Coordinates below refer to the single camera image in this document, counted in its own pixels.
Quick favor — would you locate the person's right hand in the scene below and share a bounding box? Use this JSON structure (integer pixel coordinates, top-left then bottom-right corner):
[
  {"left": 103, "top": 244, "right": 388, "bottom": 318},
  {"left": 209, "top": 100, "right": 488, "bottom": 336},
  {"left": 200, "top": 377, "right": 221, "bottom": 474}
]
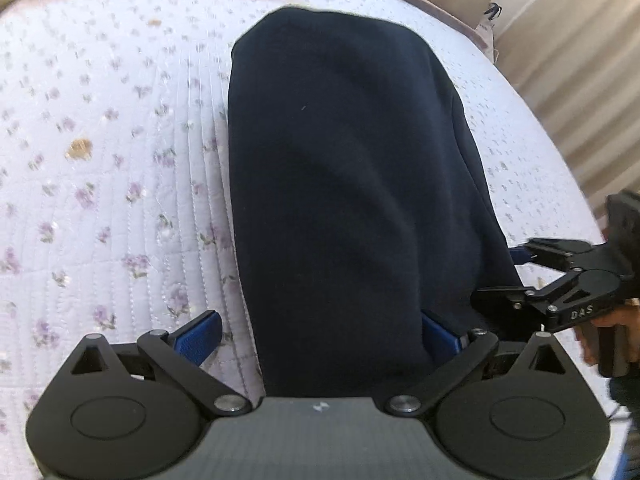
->
[{"left": 574, "top": 299, "right": 639, "bottom": 365}]

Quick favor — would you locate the beige curtain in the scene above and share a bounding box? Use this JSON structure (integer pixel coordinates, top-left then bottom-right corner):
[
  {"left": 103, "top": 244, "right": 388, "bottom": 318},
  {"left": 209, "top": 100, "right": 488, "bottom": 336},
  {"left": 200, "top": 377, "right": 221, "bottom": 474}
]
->
[{"left": 497, "top": 0, "right": 639, "bottom": 218}]

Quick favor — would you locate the dark navy striped garment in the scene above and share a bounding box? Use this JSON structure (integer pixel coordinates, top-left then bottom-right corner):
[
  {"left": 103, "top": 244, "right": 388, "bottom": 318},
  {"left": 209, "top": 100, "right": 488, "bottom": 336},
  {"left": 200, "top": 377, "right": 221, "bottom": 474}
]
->
[{"left": 228, "top": 8, "right": 532, "bottom": 398}]

